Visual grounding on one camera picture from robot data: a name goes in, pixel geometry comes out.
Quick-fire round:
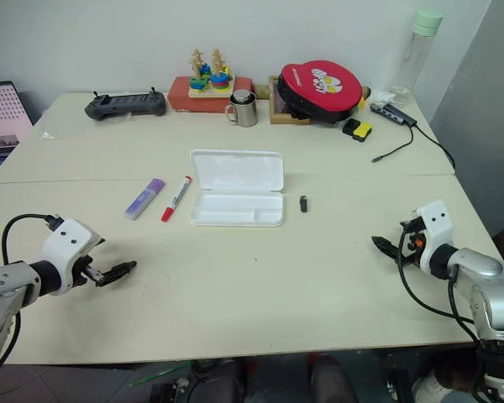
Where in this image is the yellow black small box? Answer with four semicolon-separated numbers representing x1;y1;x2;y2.
341;118;374;144

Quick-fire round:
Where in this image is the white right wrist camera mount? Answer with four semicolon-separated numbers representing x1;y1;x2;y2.
410;200;453;275

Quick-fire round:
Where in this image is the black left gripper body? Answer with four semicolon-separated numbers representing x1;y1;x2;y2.
72;238;107;290

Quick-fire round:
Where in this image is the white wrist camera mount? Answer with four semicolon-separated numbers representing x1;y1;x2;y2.
39;217;102;293
410;200;453;275

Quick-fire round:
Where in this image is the wooden colourful stacking toy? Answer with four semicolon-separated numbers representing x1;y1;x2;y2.
187;47;237;100

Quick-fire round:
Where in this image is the red and black round pad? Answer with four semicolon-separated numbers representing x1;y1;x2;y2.
276;59;363;124

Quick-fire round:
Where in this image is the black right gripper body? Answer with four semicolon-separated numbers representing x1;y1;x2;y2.
398;218;426;268

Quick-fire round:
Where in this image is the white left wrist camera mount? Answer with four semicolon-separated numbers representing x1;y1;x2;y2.
39;217;102;293

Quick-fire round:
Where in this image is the crumpled white tissue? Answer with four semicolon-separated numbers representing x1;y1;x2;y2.
370;89;399;107

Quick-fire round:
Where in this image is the red capped white marker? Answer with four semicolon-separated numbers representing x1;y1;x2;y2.
160;175;193;223

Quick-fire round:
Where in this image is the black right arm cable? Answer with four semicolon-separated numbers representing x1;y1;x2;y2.
396;233;488;352

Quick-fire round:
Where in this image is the laptop with pink screen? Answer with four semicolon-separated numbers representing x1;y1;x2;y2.
0;80;35;186

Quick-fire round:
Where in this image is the dark grey handheld controller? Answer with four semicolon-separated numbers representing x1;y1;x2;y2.
83;86;168;122

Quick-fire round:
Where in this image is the green thin stick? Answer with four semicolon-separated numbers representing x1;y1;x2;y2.
129;362;191;388

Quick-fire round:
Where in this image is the grey usb hub with cable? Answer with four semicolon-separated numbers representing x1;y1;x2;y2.
369;102;457;170

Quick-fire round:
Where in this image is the wooden tray box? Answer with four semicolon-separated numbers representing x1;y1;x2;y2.
268;74;312;126

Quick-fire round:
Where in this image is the steel mug with handle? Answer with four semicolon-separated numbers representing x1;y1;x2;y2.
224;94;259;128

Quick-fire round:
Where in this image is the red cardboard box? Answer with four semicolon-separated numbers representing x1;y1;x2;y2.
167;75;254;113

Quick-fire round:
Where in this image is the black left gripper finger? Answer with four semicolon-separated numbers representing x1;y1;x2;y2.
102;260;139;279
94;272;126;289

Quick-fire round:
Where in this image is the clear bottle with green lid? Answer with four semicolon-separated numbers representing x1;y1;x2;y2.
391;6;444;107

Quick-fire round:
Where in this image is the white shoe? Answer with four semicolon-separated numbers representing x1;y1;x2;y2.
412;364;461;403

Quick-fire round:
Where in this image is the white plastic case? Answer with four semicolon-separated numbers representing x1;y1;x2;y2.
189;149;287;228

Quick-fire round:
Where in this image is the purple highlighter pen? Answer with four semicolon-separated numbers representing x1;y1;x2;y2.
123;178;166;221

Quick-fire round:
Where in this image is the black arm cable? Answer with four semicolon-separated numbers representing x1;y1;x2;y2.
2;213;65;266
396;233;488;352

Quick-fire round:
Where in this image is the dark rounded shape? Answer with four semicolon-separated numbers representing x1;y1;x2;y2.
191;358;241;403
306;353;350;403

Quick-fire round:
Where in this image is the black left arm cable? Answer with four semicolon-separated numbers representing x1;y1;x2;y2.
2;213;65;266

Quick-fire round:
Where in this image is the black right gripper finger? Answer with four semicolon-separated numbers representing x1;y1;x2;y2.
370;235;403;253
379;246;404;264

